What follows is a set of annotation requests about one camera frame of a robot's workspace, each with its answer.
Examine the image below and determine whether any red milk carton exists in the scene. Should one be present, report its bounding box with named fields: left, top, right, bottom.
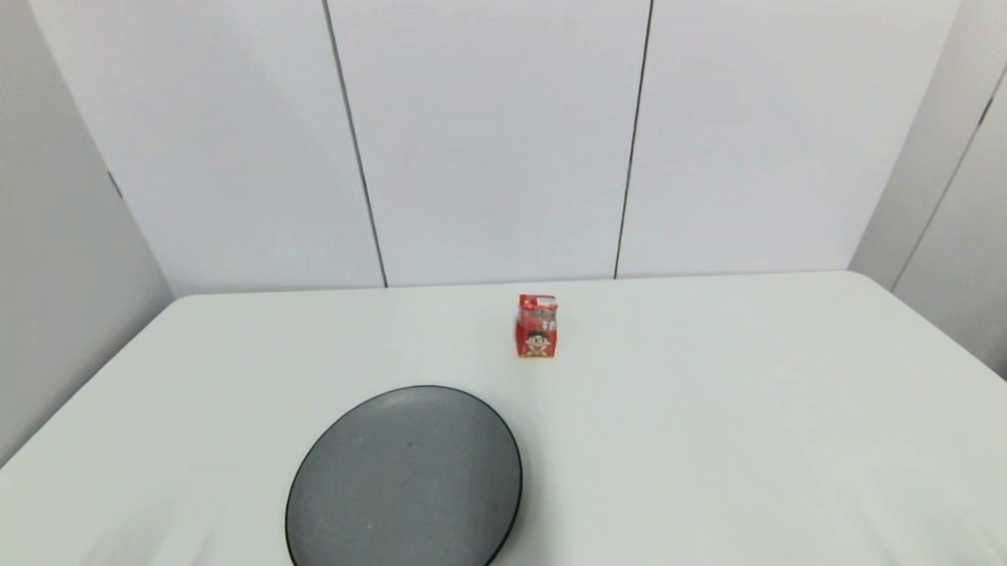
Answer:
left=514, top=293, right=561, bottom=360

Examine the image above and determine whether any grey round plate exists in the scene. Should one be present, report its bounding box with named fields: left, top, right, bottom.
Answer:
left=280, top=381, right=527, bottom=566

